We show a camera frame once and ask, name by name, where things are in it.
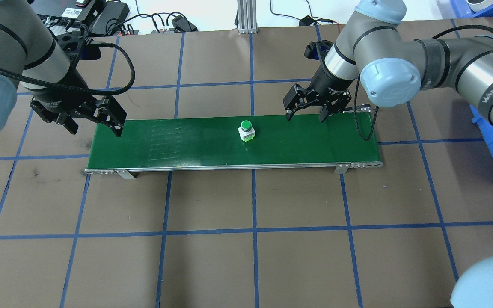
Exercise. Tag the green push button switch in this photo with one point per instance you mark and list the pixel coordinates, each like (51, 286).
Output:
(246, 130)

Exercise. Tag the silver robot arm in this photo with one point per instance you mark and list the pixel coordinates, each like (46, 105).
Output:
(379, 38)
(7, 38)

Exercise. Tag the green belt conveyor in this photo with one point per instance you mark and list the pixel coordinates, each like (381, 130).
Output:
(186, 141)

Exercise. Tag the black device with label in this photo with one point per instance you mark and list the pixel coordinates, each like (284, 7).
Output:
(58, 8)

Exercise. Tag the flat black device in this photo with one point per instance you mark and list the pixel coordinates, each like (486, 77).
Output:
(109, 17)

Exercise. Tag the black power brick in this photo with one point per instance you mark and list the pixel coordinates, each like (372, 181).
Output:
(182, 23)

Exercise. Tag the white printed mug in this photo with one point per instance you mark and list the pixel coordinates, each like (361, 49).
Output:
(482, 4)

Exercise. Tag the wrist camera black bracket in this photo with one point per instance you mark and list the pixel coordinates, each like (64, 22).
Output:
(315, 50)
(75, 42)

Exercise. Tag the small black switch box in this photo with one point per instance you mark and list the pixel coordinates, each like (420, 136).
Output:
(307, 21)

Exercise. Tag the aluminium profile post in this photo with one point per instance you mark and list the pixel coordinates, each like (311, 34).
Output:
(246, 17)

